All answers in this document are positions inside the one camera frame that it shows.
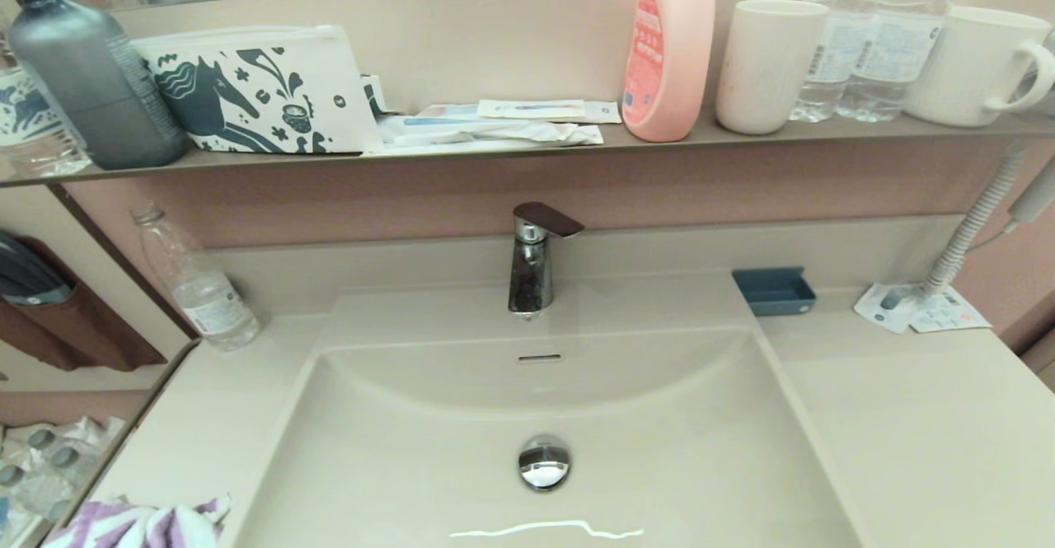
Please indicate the clear water bottle without cap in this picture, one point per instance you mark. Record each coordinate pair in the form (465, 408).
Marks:
(202, 292)

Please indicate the long flat white packet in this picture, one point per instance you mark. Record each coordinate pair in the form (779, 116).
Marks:
(494, 149)

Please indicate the white pouch blue horse print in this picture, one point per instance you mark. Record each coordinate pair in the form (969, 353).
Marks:
(247, 95)

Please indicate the white sachet blue print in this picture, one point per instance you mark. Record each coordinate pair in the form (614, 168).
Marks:
(886, 307)

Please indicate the brown wall holder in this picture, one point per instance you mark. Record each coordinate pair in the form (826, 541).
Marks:
(91, 334)

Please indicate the chrome sink drain stopper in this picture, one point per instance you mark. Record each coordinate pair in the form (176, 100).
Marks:
(544, 461)

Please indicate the clear water bottle white label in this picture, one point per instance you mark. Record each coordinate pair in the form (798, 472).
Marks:
(898, 53)
(824, 62)

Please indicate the plastic wrapped water bottle pack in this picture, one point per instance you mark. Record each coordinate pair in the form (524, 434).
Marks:
(49, 466)

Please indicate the white sachet red mark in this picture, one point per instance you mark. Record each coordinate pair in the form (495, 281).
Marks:
(952, 315)

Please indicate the white tumbler cup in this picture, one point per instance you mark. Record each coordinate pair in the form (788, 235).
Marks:
(766, 70)

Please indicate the dark grey item in holder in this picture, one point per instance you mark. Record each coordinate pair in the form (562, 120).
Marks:
(25, 272)

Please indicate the crumpled white toothbrush wrapper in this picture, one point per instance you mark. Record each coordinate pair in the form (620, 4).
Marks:
(494, 131)

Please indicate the small white blue box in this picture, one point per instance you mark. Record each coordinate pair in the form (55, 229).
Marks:
(372, 95)

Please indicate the grey bottle teal cap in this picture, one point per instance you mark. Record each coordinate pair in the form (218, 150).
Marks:
(91, 78)

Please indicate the flat white blue packet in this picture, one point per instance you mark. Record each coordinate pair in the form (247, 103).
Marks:
(606, 113)

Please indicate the chrome faucet body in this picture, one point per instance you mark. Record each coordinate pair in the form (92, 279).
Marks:
(532, 280)

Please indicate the purple white striped towel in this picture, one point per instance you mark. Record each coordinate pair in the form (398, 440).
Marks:
(140, 527)

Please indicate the blue soap dish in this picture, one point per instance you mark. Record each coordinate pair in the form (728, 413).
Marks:
(775, 294)

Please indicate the beige sink basin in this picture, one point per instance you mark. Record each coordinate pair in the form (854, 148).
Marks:
(676, 449)

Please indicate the grey wall shelf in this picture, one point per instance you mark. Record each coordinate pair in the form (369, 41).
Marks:
(494, 155)

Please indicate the pink lotion bottle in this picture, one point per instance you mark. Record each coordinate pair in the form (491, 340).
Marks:
(672, 53)

